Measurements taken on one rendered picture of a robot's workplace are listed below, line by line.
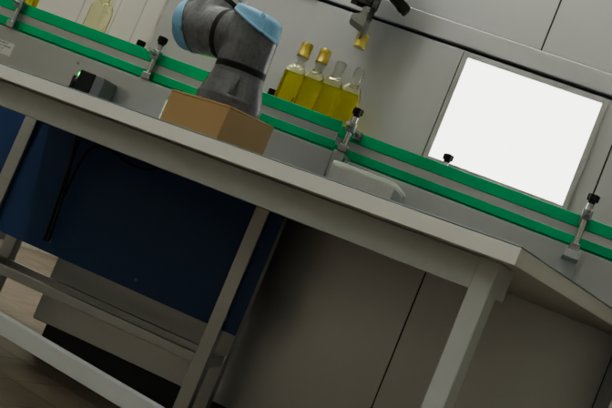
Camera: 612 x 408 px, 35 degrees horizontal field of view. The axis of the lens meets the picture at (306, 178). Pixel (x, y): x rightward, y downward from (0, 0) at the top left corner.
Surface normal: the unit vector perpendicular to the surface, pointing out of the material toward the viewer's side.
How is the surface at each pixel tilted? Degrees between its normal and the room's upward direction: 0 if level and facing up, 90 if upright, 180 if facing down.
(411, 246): 90
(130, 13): 90
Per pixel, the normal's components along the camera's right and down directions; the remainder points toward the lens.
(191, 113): -0.49, -0.27
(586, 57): -0.21, -0.16
